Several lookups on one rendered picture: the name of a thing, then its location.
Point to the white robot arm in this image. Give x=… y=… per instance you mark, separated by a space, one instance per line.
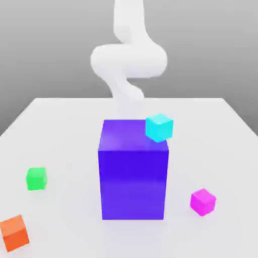
x=129 y=60

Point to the small cyan cube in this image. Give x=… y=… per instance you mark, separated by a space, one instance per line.
x=159 y=128

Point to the small magenta cube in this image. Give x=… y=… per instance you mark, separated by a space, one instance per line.
x=202 y=202

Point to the small green cube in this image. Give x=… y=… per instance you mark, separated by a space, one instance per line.
x=36 y=179

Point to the small orange cube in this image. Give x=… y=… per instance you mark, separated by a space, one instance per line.
x=14 y=233

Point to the large purple box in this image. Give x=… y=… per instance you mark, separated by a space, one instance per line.
x=133 y=181

